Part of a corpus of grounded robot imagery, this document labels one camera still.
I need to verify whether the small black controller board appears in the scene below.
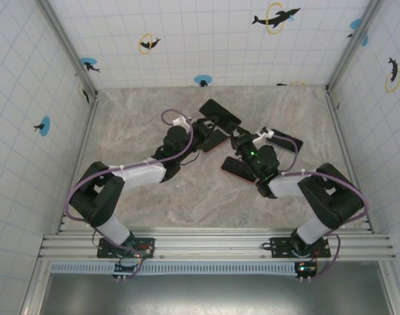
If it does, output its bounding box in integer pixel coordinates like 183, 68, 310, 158
112, 256, 144, 280
294, 261, 318, 282

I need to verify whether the upright seal yellow ring sticker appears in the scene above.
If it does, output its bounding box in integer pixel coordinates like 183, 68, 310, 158
384, 57, 400, 93

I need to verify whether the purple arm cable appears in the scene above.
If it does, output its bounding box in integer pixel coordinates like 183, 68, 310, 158
64, 109, 196, 279
273, 131, 371, 280

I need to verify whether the shark blue circle sticker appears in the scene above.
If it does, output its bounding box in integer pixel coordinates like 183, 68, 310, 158
79, 57, 101, 74

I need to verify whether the grey metal panel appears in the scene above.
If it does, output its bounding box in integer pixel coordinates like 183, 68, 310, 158
38, 272, 395, 315

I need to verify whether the aluminium extrusion mounting rail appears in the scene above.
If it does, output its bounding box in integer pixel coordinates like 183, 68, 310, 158
37, 228, 398, 263

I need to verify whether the aluminium side rail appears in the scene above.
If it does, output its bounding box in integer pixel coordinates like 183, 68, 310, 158
56, 91, 100, 234
324, 85, 375, 234

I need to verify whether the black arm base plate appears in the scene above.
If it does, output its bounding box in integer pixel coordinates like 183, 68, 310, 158
97, 237, 156, 260
271, 236, 332, 259

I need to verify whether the white slotted cable duct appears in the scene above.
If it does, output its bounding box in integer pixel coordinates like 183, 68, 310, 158
50, 262, 301, 275

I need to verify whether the salmon red phone case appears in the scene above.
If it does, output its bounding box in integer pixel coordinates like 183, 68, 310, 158
220, 156, 257, 184

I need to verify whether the dolphin yellow ring sticker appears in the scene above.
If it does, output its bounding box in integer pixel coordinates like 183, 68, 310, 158
251, 2, 301, 35

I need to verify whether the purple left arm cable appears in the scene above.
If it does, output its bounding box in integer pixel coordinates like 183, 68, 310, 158
64, 109, 196, 279

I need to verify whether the aluminium corner post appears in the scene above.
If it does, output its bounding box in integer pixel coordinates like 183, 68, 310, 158
35, 0, 99, 99
324, 0, 386, 93

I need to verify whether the small animal yellow ring sticker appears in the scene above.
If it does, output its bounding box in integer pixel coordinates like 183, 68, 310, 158
78, 81, 91, 105

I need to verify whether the seal blue circle sticker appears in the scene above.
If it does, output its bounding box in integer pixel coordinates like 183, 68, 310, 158
33, 116, 51, 137

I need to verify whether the penguin blue circle sticker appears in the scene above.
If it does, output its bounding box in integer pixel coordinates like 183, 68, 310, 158
193, 74, 213, 88

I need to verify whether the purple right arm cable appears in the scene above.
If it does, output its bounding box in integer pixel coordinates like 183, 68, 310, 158
273, 131, 371, 280

